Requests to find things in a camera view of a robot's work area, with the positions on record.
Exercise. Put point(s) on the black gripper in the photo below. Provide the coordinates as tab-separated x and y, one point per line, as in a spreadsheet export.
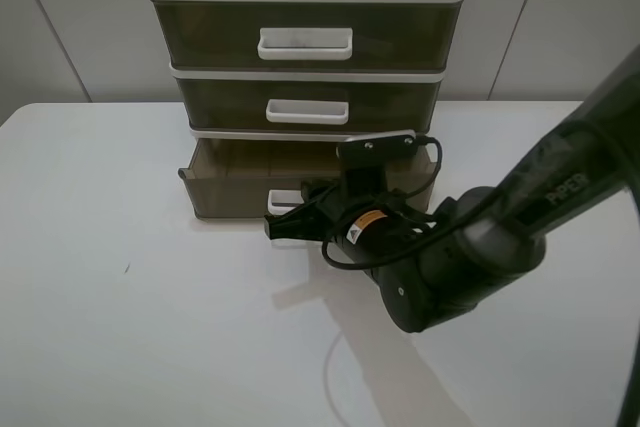
370	217

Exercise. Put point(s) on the brown translucent drawer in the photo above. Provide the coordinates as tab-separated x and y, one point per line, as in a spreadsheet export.
246	179

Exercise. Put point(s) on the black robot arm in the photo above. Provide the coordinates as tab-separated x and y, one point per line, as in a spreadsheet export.
431	268

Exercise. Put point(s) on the middle dark translucent drawer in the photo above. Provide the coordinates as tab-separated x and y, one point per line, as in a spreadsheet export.
297	106

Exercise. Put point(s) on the dark translucent drawer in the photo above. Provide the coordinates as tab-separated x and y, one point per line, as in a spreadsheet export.
308	36
297	106

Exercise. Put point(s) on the top dark translucent drawer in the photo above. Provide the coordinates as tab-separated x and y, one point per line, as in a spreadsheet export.
308	36

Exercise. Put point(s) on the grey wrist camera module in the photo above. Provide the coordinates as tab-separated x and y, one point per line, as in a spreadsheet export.
377	149

